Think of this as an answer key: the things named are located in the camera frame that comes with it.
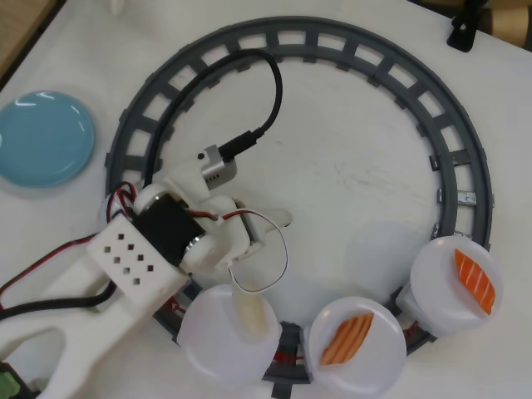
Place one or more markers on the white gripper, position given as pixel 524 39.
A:
pixel 254 233

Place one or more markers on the pale beige sushi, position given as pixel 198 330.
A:
pixel 251 318

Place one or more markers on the light orange striped salmon sushi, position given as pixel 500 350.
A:
pixel 347 340

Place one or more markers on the dark orange salmon sushi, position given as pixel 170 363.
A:
pixel 476 280

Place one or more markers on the blue round dish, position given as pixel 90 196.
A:
pixel 45 137

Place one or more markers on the white round plate train car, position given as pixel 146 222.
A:
pixel 216 353
pixel 432 291
pixel 374 370

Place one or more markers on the silver foil tape piece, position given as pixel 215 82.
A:
pixel 466 198
pixel 463 235

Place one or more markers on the black clamp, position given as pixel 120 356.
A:
pixel 461 29

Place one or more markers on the brown cardboard tube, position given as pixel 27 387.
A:
pixel 507 21

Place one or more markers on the green black circuit board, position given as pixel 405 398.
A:
pixel 8 376

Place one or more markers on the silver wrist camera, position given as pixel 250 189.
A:
pixel 216 166

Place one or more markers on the grey circular toy rail track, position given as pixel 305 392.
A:
pixel 390 66

